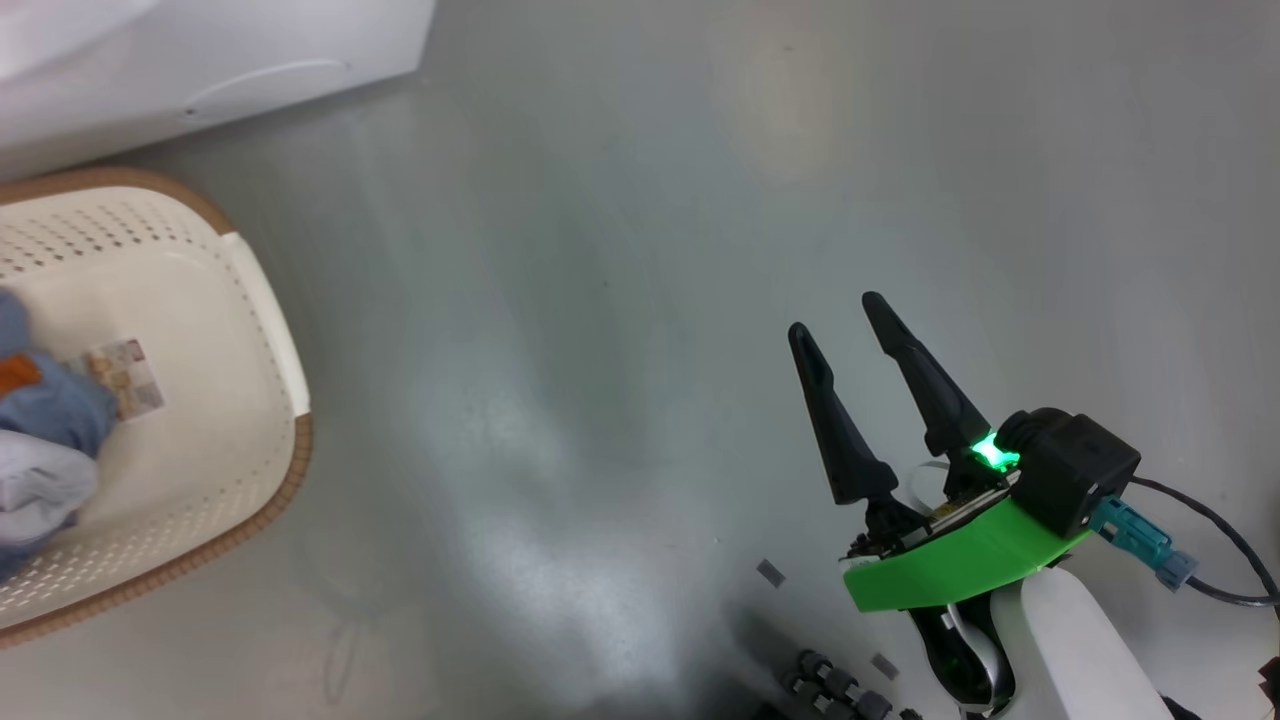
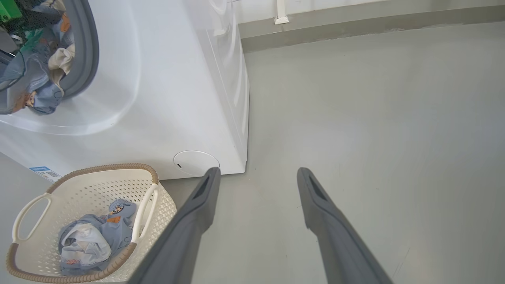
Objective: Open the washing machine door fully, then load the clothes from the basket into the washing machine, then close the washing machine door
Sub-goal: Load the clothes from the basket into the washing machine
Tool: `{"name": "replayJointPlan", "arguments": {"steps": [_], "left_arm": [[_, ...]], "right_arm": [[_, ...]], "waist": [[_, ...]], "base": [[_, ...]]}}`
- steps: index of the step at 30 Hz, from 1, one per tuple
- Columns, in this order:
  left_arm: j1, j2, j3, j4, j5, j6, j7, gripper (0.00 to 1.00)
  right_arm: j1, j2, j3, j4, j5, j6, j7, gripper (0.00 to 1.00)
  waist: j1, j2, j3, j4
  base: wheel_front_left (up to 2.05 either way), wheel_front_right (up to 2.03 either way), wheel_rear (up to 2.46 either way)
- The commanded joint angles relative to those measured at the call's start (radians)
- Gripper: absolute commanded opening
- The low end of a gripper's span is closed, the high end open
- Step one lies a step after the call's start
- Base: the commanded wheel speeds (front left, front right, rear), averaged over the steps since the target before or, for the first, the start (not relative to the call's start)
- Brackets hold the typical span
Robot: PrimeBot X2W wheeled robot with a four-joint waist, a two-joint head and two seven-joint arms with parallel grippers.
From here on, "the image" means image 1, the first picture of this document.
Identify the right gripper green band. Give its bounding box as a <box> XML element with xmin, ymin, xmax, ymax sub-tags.
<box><xmin>788</xmin><ymin>291</ymin><xmax>1091</xmax><ymax>717</ymax></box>

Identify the blue garment pale lining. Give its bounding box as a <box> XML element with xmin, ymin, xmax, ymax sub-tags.
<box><xmin>0</xmin><ymin>290</ymin><xmax>119</xmax><ymax>583</ymax></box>

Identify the cream laundry basket brown rim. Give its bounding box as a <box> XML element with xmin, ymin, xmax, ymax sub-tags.
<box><xmin>0</xmin><ymin>167</ymin><xmax>314</xmax><ymax>649</ymax></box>

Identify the product sticker inside basket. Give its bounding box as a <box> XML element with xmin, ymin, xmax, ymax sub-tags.
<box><xmin>80</xmin><ymin>340</ymin><xmax>166</xmax><ymax>421</ymax></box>

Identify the white front-load washing machine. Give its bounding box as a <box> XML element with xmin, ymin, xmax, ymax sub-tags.
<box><xmin>0</xmin><ymin>0</ymin><xmax>438</xmax><ymax>183</ymax></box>

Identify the round filter cover panel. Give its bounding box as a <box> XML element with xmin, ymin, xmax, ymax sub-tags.
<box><xmin>185</xmin><ymin>58</ymin><xmax>353</xmax><ymax>119</ymax></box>

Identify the white flat ribbon cable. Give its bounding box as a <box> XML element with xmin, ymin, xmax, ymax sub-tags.
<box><xmin>908</xmin><ymin>460</ymin><xmax>953</xmax><ymax>506</ymax></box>

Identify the teal right camera connector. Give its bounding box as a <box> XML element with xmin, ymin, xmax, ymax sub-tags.
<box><xmin>1090</xmin><ymin>497</ymin><xmax>1198</xmax><ymax>591</ymax></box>

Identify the dark right camera cable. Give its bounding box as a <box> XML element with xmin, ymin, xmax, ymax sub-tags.
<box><xmin>1130</xmin><ymin>478</ymin><xmax>1280</xmax><ymax>608</ymax></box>

